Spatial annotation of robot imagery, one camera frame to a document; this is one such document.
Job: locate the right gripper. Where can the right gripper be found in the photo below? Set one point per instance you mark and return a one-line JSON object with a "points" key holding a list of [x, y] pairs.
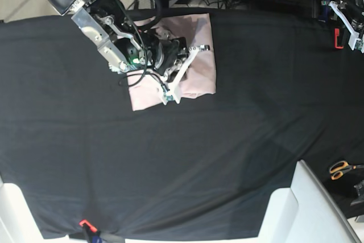
{"points": [[169, 59]]}

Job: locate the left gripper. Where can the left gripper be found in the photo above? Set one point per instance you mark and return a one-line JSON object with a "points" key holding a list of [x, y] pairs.
{"points": [[351, 15]]}

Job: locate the pink T-shirt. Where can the pink T-shirt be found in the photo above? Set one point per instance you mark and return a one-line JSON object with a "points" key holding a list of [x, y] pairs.
{"points": [[201, 74]]}

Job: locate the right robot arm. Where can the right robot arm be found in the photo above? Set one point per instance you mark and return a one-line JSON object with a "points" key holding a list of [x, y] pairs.
{"points": [[116, 36]]}

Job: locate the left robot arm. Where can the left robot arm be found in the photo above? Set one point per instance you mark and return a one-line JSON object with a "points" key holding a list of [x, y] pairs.
{"points": [[327, 16]]}

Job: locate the red and black clamp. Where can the red and black clamp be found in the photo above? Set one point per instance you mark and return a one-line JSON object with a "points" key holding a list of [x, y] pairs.
{"points": [[338, 38]]}

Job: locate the black table cloth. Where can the black table cloth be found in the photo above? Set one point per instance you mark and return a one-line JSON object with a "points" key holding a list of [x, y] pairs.
{"points": [[203, 169]]}

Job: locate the black device right edge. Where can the black device right edge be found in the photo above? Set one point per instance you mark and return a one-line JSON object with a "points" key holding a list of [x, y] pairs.
{"points": [[360, 195]]}

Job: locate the red clip front edge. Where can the red clip front edge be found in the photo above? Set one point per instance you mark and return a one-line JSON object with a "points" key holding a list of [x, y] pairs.
{"points": [[86, 224]]}

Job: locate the white base block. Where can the white base block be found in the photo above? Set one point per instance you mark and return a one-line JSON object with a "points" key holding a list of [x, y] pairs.
{"points": [[17, 222], [304, 212]]}

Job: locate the orange handled scissors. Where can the orange handled scissors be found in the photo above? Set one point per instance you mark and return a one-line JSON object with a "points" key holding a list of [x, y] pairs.
{"points": [[339, 169]]}

